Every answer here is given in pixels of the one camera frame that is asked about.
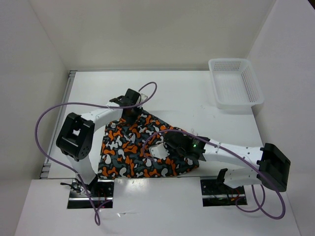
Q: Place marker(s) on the orange camouflage shorts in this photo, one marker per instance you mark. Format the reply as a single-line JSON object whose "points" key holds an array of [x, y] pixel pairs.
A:
{"points": [[125, 150]]}

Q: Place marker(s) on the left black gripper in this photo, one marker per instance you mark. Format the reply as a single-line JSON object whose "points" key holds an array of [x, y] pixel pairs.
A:
{"points": [[132, 120]]}

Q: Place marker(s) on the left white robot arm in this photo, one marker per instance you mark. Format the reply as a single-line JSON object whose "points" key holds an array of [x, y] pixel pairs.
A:
{"points": [[76, 135]]}

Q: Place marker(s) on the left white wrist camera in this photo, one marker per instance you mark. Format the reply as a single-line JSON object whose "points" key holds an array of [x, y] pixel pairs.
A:
{"points": [[142, 98]]}

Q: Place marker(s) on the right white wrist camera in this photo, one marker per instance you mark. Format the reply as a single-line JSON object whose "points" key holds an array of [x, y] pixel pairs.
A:
{"points": [[159, 151]]}

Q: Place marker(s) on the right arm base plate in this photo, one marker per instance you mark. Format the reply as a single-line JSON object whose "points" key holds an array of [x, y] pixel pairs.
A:
{"points": [[215, 194]]}

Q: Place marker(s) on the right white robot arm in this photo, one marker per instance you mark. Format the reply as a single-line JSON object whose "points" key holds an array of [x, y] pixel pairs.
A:
{"points": [[265, 165]]}

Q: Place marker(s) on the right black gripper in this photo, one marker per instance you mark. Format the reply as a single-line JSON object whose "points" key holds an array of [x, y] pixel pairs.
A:
{"points": [[168, 146]]}

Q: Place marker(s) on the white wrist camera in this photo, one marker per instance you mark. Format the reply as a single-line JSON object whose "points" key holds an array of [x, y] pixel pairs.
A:
{"points": [[142, 98], [159, 151]]}

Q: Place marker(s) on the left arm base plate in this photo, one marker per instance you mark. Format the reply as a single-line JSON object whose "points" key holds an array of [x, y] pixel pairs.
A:
{"points": [[102, 198]]}

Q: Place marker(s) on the white plastic basket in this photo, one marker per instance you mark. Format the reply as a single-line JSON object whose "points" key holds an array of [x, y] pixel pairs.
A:
{"points": [[235, 84]]}

